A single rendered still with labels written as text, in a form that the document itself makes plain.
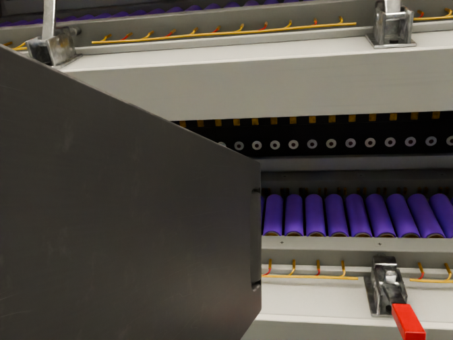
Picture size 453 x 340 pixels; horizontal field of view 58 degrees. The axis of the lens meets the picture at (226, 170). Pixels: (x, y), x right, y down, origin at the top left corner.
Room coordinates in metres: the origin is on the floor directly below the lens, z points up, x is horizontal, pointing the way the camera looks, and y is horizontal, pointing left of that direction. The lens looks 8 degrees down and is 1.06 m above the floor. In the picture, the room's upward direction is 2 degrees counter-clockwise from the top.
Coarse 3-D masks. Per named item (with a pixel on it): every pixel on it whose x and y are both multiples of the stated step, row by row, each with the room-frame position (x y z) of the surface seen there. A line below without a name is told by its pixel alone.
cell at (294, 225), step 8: (288, 200) 0.42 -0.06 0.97; (296, 200) 0.41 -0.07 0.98; (288, 208) 0.40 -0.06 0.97; (296, 208) 0.40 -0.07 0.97; (288, 216) 0.39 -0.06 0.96; (296, 216) 0.39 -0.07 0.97; (288, 224) 0.38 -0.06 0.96; (296, 224) 0.37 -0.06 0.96; (288, 232) 0.37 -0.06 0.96; (296, 232) 0.37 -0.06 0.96
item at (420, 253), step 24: (264, 240) 0.35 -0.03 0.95; (288, 240) 0.35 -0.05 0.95; (312, 240) 0.34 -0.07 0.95; (336, 240) 0.34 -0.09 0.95; (360, 240) 0.34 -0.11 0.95; (384, 240) 0.33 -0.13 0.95; (408, 240) 0.33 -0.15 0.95; (432, 240) 0.33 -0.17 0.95; (288, 264) 0.34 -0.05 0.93; (312, 264) 0.34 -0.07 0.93; (336, 264) 0.34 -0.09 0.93; (360, 264) 0.33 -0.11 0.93; (408, 264) 0.32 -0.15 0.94; (432, 264) 0.32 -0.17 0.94
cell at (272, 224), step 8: (272, 200) 0.41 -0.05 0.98; (280, 200) 0.42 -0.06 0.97; (272, 208) 0.40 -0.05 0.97; (280, 208) 0.41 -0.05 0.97; (272, 216) 0.39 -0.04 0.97; (280, 216) 0.39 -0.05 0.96; (264, 224) 0.39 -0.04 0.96; (272, 224) 0.38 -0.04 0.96; (280, 224) 0.38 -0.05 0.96; (264, 232) 0.37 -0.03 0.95; (272, 232) 0.37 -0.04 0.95; (280, 232) 0.37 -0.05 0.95
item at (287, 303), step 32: (256, 160) 0.46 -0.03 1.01; (288, 160) 0.46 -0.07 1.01; (320, 160) 0.45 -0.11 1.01; (352, 160) 0.44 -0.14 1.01; (384, 160) 0.44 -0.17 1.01; (416, 160) 0.43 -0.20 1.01; (448, 160) 0.43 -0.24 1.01; (288, 288) 0.33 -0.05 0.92; (320, 288) 0.32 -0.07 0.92; (352, 288) 0.32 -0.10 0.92; (416, 288) 0.31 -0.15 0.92; (448, 288) 0.31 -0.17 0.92; (256, 320) 0.30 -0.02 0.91; (288, 320) 0.29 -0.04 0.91; (320, 320) 0.29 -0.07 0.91; (352, 320) 0.29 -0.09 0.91; (384, 320) 0.29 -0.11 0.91; (448, 320) 0.28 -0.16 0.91
